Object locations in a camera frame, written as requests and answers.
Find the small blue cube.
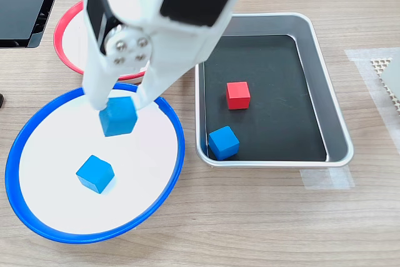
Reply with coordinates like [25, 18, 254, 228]
[98, 96, 139, 138]
[75, 154, 116, 194]
[207, 125, 241, 161]

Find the small red cube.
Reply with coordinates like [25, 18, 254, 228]
[226, 81, 251, 111]

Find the black tray mat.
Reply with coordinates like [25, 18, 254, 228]
[202, 34, 328, 162]

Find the steel tray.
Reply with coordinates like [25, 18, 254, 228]
[194, 13, 355, 168]

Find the red-rimmed white plate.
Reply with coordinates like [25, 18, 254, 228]
[52, 0, 148, 82]

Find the blue-rimmed white plate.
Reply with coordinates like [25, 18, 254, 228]
[4, 81, 186, 245]

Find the black plastic case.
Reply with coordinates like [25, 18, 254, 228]
[0, 0, 67, 49]

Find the clear plastic sheet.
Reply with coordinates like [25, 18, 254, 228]
[344, 47, 400, 152]

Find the clear tape strip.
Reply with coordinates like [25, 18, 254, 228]
[299, 166, 356, 191]

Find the pale perforated base plate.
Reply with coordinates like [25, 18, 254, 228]
[371, 57, 400, 113]

